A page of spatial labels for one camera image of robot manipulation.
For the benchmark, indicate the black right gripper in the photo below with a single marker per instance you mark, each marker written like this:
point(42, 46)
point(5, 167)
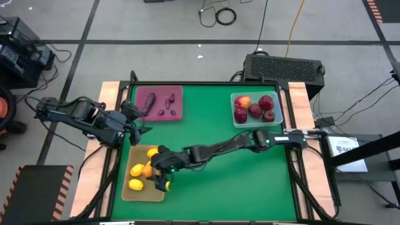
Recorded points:
point(170, 161)

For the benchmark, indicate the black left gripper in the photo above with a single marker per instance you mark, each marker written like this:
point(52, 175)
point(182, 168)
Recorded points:
point(132, 115)

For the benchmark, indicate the yellow lemon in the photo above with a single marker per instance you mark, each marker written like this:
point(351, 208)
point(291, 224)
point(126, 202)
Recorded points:
point(152, 152)
point(136, 184)
point(137, 170)
point(168, 186)

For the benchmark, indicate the small orange citrus fruit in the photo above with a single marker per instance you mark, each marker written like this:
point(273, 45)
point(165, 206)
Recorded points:
point(147, 171)

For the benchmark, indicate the large purple eggplant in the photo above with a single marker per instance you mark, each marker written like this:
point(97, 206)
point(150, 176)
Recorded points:
point(148, 104)

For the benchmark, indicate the dark red apple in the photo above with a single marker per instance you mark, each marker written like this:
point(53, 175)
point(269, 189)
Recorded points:
point(268, 116)
point(255, 110)
point(266, 102)
point(240, 116)

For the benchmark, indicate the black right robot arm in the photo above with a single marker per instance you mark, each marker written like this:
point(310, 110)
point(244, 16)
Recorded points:
point(225, 147)

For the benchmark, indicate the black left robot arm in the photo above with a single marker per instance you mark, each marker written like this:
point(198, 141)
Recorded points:
point(78, 112)

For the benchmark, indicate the translucent orange plastic basket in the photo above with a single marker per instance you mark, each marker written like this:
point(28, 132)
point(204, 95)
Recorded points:
point(147, 193)

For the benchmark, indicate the wooden table side board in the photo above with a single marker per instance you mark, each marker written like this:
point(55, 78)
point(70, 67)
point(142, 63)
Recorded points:
point(300, 100)
point(107, 90)

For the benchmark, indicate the translucent pink plastic basket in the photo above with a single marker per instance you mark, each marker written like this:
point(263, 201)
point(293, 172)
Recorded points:
point(175, 90)

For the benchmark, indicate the red and yellow apple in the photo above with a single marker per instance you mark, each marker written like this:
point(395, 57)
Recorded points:
point(242, 102)

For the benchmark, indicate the black hazard-striped floor mat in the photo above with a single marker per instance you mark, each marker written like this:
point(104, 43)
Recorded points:
point(389, 9)
point(34, 193)

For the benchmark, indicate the clear plastic basket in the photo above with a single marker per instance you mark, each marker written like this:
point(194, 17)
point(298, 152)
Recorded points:
point(278, 123)

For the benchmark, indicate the orange and black round object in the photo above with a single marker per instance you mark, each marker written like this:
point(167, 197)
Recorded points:
point(3, 107)

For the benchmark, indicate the black equipment rack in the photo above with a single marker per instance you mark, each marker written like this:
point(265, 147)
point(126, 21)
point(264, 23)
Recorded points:
point(18, 56)

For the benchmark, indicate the black computer tower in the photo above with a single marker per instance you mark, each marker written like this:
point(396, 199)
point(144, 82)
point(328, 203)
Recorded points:
point(281, 67)

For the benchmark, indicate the black power adapter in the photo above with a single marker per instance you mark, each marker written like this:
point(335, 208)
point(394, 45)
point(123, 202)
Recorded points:
point(325, 122)

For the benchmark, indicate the white paper sheet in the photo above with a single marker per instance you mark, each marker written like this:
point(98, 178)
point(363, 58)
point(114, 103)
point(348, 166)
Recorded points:
point(347, 153)

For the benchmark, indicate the black stand beam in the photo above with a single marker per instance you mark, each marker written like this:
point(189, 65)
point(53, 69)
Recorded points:
point(368, 147)

